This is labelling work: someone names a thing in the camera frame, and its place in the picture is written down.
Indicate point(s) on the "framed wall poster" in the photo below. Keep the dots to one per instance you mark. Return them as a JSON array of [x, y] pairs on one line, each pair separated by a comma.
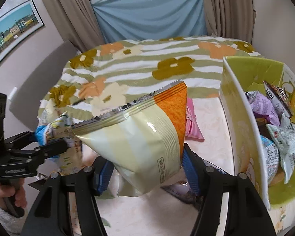
[[12, 32]]

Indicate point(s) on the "blue round-print wrapper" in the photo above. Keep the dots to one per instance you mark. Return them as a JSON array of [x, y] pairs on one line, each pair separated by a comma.
[[270, 152]]

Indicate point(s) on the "person's left hand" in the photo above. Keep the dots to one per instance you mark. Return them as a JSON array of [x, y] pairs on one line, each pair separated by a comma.
[[21, 194]]

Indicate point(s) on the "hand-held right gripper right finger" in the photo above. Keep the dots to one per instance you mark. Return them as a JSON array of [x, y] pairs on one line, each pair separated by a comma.
[[190, 174]]

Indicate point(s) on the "dark maroon wrapper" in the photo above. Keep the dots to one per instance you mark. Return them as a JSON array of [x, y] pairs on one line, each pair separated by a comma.
[[179, 191]]

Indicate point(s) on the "blue and white wrapper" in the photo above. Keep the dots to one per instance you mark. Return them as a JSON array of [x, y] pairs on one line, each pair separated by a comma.
[[61, 127]]

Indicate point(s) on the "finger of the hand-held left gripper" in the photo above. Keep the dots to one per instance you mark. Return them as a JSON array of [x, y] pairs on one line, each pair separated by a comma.
[[54, 148], [19, 140]]

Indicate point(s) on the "white wall switch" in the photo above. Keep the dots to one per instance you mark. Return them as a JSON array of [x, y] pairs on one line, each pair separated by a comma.
[[12, 93]]

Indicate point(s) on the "floral striped blanket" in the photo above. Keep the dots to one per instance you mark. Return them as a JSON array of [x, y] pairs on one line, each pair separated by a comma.
[[142, 64]]

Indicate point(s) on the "green cardboard box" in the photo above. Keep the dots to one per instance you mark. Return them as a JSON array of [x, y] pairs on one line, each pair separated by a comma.
[[238, 127]]

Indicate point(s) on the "beige curtain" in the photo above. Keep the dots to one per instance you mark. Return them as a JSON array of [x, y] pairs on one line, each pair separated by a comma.
[[226, 7], [71, 9]]

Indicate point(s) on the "person's left forearm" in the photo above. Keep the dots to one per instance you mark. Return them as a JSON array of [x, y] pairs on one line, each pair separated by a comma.
[[0, 218]]

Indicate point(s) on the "dark green wrapper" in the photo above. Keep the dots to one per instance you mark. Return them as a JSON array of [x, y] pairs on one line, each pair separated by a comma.
[[38, 184]]

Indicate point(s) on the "purple wrapper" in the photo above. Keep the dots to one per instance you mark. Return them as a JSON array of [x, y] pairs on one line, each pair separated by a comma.
[[263, 108]]

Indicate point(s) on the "silver green wrapper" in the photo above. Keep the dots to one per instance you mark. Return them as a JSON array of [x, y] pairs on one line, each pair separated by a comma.
[[285, 137]]

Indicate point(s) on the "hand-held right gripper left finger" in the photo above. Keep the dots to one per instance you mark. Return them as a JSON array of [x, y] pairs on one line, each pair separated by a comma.
[[103, 177]]

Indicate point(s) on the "grey headboard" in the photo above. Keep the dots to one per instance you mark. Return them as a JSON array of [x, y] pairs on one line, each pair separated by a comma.
[[39, 78]]

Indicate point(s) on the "dark striped wrapper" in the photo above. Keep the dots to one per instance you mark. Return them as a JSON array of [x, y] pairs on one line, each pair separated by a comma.
[[272, 95]]

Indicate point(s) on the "pink striped wrapper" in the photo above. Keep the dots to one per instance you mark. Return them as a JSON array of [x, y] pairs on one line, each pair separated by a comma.
[[193, 125]]

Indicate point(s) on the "cream and orange chip bag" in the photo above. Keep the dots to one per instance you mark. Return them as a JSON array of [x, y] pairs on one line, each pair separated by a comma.
[[137, 140]]

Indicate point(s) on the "blue cloth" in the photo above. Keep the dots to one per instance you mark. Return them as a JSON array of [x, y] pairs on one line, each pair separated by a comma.
[[150, 17]]

